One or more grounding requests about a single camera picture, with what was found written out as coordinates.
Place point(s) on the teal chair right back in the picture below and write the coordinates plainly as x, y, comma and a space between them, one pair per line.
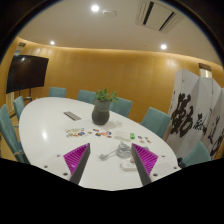
156, 121

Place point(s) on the ceiling air conditioner vent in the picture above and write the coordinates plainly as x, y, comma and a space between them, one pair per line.
157, 16

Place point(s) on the teal chair back left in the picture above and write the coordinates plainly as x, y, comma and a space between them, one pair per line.
57, 92

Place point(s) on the teal chair near left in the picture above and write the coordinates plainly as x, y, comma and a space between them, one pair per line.
18, 106

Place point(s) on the colourful stickers middle group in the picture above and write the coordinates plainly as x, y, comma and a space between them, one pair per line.
99, 133

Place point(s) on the green small object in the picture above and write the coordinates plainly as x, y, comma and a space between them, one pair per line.
132, 135

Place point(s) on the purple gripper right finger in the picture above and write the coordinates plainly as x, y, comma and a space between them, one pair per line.
145, 161

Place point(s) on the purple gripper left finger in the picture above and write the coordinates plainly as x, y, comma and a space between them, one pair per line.
76, 161

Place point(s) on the dark grey plant pot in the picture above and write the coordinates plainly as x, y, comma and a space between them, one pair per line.
100, 114

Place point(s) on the teal chair back middle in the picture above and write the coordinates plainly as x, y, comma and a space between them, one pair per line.
86, 96

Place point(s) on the white calligraphy folding screen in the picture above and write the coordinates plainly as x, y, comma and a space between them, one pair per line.
197, 114

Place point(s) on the colourful stickers group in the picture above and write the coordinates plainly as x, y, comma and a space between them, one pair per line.
74, 132
99, 133
144, 139

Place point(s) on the green potted plant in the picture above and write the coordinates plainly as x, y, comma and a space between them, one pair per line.
103, 96

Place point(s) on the teal chair behind pot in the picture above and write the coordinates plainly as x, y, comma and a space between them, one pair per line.
122, 107

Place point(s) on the colourful stickers right group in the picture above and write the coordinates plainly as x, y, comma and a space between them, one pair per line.
144, 139

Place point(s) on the black wall television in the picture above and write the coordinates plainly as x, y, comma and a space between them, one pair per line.
25, 72

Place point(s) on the grey table cable hatch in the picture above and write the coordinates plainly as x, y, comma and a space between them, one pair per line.
72, 116

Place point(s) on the colourful stickers left group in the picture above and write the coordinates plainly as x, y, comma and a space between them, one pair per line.
74, 132

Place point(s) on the teal chair right front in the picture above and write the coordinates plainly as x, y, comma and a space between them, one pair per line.
198, 155

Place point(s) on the teal chair far left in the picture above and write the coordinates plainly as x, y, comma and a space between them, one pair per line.
9, 134

